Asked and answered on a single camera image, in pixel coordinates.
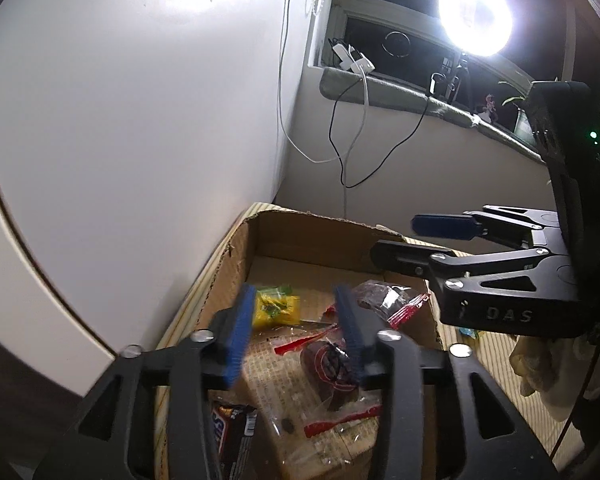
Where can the white wardrobe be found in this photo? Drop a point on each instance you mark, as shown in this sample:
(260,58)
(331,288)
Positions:
(130,110)

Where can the clear red-edged dried fruit packet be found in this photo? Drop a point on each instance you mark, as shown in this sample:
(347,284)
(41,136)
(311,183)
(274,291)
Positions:
(380,297)
(325,360)

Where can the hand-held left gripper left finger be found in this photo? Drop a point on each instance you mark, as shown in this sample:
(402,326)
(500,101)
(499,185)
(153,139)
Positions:
(240,332)

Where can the small pink figurine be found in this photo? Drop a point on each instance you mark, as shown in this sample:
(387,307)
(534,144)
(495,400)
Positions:
(489,107)

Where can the yellow candy packet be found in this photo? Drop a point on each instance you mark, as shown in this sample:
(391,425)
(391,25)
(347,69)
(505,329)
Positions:
(280,307)

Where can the cardboard box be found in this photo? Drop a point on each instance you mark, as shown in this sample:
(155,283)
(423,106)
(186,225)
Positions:
(305,245)

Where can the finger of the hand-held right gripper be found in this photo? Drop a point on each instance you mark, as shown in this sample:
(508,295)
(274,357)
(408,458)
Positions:
(445,226)
(405,257)

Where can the text-printed snack packet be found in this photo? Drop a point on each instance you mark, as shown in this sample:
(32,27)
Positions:
(275,390)

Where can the small blue candy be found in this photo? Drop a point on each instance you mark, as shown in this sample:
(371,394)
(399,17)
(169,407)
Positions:
(467,331)

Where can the brown chocolate bar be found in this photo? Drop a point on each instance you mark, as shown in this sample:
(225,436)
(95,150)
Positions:
(232,435)

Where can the white charger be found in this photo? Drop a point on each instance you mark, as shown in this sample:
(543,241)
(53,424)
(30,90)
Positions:
(360,64)

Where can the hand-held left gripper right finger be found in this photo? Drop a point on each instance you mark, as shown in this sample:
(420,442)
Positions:
(351,335)

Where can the beige cloth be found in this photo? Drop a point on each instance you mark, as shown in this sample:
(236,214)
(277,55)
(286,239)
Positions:
(540,365)

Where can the black light stand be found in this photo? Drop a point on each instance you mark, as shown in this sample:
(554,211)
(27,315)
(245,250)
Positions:
(462,77)

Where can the white window frame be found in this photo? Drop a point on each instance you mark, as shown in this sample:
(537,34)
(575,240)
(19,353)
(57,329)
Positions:
(350,7)

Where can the small potted plant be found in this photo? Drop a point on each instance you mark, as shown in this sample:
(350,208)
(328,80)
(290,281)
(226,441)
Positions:
(520,110)

